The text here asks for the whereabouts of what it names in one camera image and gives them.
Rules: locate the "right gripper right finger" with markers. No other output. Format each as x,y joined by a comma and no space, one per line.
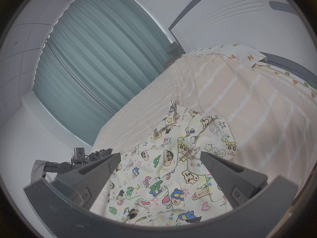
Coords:
235,182

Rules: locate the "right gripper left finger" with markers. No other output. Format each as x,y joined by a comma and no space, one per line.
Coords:
84,182

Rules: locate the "white printed pyjama top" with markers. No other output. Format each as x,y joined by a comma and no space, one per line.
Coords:
168,177

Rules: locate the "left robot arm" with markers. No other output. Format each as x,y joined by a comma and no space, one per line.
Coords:
62,166

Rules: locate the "bed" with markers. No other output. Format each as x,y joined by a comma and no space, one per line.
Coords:
223,95

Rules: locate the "blue-green curtain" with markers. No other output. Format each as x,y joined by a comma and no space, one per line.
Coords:
111,38
71,93

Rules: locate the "white printed pillow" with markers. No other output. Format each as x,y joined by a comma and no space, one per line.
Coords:
223,52

